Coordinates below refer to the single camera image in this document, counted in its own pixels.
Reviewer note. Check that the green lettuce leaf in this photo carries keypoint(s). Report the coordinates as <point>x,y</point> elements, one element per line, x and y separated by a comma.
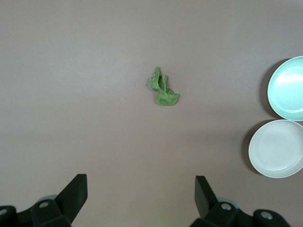
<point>163,93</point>

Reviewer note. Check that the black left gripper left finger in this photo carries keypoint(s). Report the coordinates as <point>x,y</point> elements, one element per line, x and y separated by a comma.
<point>71,196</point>

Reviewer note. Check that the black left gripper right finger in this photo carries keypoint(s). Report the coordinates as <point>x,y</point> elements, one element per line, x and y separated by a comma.
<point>206,198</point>

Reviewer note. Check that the beige plate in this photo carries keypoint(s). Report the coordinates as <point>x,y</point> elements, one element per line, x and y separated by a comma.
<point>277,149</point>

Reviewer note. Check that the light green plate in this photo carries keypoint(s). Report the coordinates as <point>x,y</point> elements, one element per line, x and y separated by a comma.
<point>288,89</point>

